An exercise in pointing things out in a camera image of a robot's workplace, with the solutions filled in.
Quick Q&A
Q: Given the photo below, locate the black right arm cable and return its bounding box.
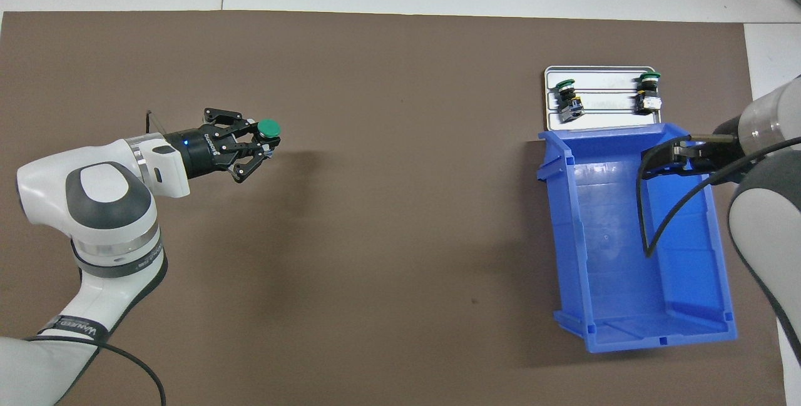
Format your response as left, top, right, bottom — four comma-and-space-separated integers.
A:
636, 137, 801, 258

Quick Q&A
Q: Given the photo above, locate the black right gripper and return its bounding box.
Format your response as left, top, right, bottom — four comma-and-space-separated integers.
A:
641, 117, 752, 183

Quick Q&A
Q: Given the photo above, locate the brown table mat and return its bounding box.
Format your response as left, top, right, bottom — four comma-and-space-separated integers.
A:
0, 11, 788, 406

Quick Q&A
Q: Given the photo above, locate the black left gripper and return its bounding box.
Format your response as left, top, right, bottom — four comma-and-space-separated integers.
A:
164, 108, 282, 183

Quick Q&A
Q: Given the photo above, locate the green push button switch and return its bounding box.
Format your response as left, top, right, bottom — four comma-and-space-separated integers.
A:
634, 72, 663, 115
554, 79, 586, 124
257, 118, 281, 160

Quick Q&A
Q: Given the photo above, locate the grey metal tray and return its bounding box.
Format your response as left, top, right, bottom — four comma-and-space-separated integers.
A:
543, 66, 659, 132

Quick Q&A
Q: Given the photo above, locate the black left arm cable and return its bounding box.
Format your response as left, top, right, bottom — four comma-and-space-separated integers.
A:
25, 111, 170, 406

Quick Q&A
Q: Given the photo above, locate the blue plastic storage bin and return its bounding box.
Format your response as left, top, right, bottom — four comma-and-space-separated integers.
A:
536, 123, 738, 354

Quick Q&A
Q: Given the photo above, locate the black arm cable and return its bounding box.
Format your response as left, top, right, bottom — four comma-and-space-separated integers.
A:
636, 137, 801, 258
25, 111, 170, 406

